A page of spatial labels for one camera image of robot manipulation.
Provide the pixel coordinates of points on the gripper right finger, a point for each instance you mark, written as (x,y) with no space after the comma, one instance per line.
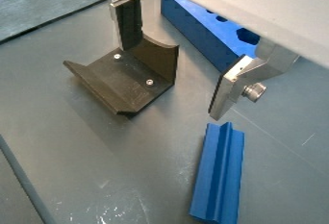
(242,79)

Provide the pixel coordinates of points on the black angled fixture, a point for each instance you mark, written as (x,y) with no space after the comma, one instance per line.
(127,79)

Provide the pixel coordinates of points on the blue shape-sorter block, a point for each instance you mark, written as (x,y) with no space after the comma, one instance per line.
(221,39)

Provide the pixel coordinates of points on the blue star prism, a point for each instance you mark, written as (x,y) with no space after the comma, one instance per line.
(215,196)

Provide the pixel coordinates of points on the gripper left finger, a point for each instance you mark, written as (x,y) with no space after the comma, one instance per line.
(126,13)

